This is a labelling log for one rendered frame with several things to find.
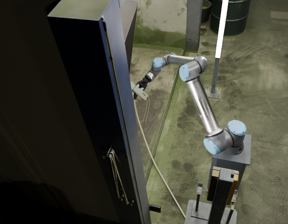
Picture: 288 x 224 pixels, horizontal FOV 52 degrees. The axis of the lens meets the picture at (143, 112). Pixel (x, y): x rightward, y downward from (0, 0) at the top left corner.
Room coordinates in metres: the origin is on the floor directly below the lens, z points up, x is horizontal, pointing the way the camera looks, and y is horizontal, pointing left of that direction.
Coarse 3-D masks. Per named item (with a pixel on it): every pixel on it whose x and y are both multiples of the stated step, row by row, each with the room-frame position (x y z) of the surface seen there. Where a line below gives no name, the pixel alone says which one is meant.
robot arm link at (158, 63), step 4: (156, 60) 2.14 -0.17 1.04; (160, 60) 2.14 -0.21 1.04; (164, 60) 2.15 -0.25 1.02; (152, 64) 2.15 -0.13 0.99; (156, 64) 2.10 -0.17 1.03; (160, 64) 2.10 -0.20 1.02; (164, 64) 2.13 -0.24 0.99; (152, 68) 2.15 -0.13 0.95; (156, 68) 2.11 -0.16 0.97; (160, 68) 2.13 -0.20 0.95
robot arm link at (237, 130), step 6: (234, 120) 1.44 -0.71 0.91; (228, 126) 1.39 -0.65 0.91; (234, 126) 1.38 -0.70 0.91; (240, 126) 1.38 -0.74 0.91; (228, 132) 1.34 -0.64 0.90; (234, 132) 1.33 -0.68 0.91; (240, 132) 1.32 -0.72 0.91; (234, 138) 1.30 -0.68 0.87; (240, 138) 1.31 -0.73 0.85; (234, 144) 1.31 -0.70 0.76; (240, 144) 1.32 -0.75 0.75
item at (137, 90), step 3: (132, 84) 1.99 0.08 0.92; (132, 87) 1.96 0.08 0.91; (135, 87) 1.96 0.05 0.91; (135, 90) 1.93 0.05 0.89; (138, 90) 1.93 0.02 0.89; (141, 90) 1.93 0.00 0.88; (135, 93) 1.96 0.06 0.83; (138, 93) 1.91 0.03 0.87; (141, 93) 1.90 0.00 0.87; (144, 93) 1.89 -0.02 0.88; (135, 96) 1.98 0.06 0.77; (141, 96) 1.89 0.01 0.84; (144, 96) 1.88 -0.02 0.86; (147, 96) 1.88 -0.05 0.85; (135, 99) 2.01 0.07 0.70; (144, 99) 1.87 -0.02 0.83
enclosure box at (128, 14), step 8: (128, 0) 2.14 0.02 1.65; (120, 8) 2.02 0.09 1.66; (128, 8) 2.03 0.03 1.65; (136, 8) 2.08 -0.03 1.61; (128, 16) 1.93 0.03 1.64; (136, 16) 2.15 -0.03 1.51; (128, 24) 1.83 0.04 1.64; (128, 32) 2.17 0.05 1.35; (128, 40) 2.18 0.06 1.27; (128, 48) 2.18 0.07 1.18; (128, 56) 2.18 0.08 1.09; (128, 64) 2.19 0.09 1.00
